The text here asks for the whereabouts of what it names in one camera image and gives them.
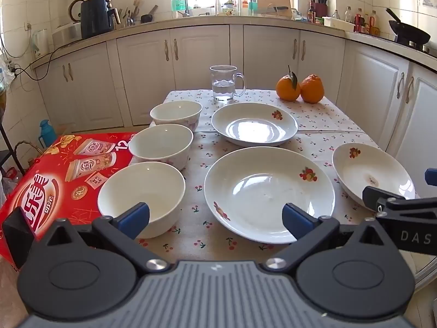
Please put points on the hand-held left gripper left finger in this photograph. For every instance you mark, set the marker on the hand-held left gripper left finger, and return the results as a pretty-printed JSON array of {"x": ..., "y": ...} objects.
[{"x": 135, "y": 217}]

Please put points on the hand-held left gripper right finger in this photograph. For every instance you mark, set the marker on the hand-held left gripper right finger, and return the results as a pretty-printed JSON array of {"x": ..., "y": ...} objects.
[{"x": 297, "y": 218}]

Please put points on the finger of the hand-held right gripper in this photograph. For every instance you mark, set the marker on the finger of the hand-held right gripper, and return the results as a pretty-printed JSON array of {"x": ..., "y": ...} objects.
[
  {"x": 432, "y": 177},
  {"x": 375, "y": 196}
]

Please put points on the white ceramic bowl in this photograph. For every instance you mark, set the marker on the white ceramic bowl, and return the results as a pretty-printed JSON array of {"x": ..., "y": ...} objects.
[{"x": 143, "y": 184}]

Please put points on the large white fruit-print plate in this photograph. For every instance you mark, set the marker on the large white fruit-print plate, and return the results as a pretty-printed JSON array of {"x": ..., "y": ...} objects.
[{"x": 259, "y": 184}]

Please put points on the white floral bowl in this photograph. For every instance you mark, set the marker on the white floral bowl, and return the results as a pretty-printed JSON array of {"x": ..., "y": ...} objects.
[
  {"x": 160, "y": 143},
  {"x": 176, "y": 111}
]

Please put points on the cherry-print tablecloth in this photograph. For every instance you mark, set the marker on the cherry-print tablecloth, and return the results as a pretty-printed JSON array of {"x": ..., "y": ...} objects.
[{"x": 199, "y": 157}]

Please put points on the red printed carton box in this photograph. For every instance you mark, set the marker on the red printed carton box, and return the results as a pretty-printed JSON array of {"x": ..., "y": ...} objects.
[{"x": 44, "y": 177}]

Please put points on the blue thermos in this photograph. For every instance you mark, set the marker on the blue thermos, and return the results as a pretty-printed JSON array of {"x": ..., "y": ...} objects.
[{"x": 47, "y": 136}]

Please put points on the black plastic block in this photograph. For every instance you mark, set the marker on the black plastic block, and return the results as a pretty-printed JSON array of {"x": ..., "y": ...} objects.
[{"x": 17, "y": 239}]

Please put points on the bumpy orange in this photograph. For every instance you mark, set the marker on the bumpy orange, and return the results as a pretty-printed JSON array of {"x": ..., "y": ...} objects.
[{"x": 312, "y": 90}]

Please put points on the orange with leaf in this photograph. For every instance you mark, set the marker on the orange with leaf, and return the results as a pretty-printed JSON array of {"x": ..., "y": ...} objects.
[{"x": 286, "y": 90}]

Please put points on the gas stove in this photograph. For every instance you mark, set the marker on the gas stove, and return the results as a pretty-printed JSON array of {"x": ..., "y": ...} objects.
[{"x": 423, "y": 47}]

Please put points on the black wok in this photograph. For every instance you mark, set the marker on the black wok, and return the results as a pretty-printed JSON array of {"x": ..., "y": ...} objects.
[{"x": 408, "y": 34}]

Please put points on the glass mug with water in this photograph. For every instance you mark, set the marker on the glass mug with water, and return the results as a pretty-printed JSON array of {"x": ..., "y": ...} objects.
[{"x": 223, "y": 85}]

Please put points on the yellow oil bottle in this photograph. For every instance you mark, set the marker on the yellow oil bottle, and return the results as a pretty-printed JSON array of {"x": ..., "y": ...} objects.
[{"x": 374, "y": 24}]

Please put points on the small seasoning bottle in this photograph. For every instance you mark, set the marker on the small seasoning bottle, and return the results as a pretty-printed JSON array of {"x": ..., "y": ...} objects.
[{"x": 366, "y": 25}]

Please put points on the red label bottle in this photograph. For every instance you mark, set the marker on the red label bottle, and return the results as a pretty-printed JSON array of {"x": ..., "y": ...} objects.
[{"x": 359, "y": 22}]

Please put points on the white storage box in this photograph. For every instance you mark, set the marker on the white storage box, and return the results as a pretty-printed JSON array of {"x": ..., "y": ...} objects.
[{"x": 338, "y": 24}]

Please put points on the clear glass bottle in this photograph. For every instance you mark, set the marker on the clear glass bottle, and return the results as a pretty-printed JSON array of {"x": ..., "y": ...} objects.
[{"x": 348, "y": 15}]

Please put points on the small clear bottle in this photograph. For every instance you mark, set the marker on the small clear bottle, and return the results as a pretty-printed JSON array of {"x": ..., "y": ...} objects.
[{"x": 336, "y": 15}]

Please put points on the dark sauce bottle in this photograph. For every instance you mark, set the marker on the dark sauce bottle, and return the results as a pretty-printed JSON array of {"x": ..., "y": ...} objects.
[{"x": 311, "y": 15}]

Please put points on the white rice cooker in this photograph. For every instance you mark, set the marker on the white rice cooker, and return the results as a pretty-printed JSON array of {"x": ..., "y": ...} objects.
[{"x": 66, "y": 34}]

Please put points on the red knife block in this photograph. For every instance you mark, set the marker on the red knife block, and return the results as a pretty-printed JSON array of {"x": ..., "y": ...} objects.
[{"x": 319, "y": 8}]

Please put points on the utensil holder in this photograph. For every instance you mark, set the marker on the utensil holder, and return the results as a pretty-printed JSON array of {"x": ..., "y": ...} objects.
[{"x": 129, "y": 20}]

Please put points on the blue white plastic packet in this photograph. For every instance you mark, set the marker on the blue white plastic packet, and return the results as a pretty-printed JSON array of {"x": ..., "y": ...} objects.
[{"x": 298, "y": 15}]

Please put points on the white electric kettle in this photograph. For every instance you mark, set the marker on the white electric kettle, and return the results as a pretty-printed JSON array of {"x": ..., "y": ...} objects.
[{"x": 40, "y": 42}]

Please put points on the small black pot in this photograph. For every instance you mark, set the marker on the small black pot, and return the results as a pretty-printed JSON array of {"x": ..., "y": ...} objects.
[{"x": 146, "y": 18}]

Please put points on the black air fryer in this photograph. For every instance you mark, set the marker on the black air fryer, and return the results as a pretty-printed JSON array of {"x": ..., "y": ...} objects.
[{"x": 97, "y": 17}]

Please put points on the kitchen knife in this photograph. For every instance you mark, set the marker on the kitchen knife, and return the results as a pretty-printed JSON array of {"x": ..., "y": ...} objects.
[{"x": 281, "y": 7}]

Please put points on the metal faucet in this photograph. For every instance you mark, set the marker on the metal faucet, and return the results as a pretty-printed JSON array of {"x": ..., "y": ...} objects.
[{"x": 187, "y": 8}]

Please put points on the green dish soap bottle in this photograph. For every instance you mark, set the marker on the green dish soap bottle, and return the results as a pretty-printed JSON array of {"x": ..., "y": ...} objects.
[{"x": 178, "y": 5}]

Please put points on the teal bottle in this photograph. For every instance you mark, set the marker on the teal bottle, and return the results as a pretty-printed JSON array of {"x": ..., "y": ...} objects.
[{"x": 252, "y": 5}]

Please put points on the glass jar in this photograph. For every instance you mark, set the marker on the glass jar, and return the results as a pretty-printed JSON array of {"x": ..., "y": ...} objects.
[{"x": 229, "y": 9}]

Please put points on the wooden cutting board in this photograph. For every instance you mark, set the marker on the wooden cutting board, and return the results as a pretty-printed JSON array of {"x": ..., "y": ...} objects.
[{"x": 269, "y": 0}]

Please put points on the wall sticker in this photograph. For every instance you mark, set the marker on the wall sticker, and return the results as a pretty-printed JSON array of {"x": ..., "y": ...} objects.
[{"x": 430, "y": 0}]

